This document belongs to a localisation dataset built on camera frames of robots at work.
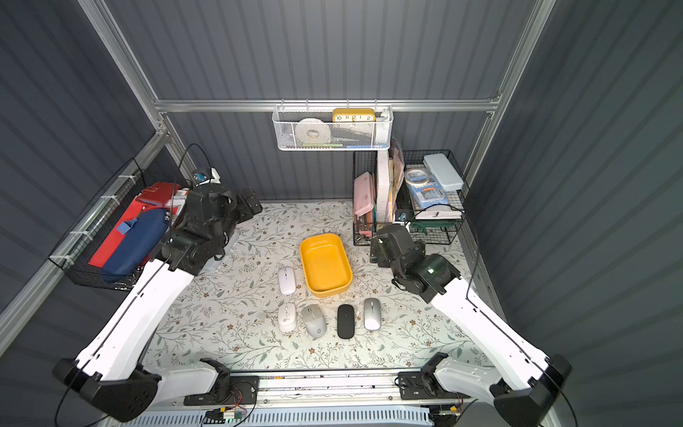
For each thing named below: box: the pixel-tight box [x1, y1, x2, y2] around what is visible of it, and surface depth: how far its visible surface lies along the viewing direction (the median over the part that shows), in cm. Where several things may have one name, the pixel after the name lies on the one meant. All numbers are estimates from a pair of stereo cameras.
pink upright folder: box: [388, 136, 405, 224], surface depth 98 cm
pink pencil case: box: [353, 171, 375, 218], surface depth 107 cm
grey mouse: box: [301, 304, 328, 341], surface depth 86 cm
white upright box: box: [376, 150, 391, 223], surface depth 98 cm
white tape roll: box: [294, 117, 331, 145], surface depth 86 cm
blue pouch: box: [101, 208, 169, 282], surface depth 71 cm
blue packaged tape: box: [404, 167, 449, 210], surface depth 95 cm
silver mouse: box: [362, 297, 382, 332], surface depth 88 cm
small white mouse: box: [278, 302, 297, 333], surface depth 86 cm
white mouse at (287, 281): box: [278, 265, 297, 295], surface depth 96 cm
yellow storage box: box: [298, 233, 354, 299], surface depth 101 cm
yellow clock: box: [332, 107, 377, 122], surface depth 90 cm
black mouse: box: [337, 304, 355, 339], surface depth 86 cm
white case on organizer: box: [422, 153, 465, 192], surface depth 102 cm
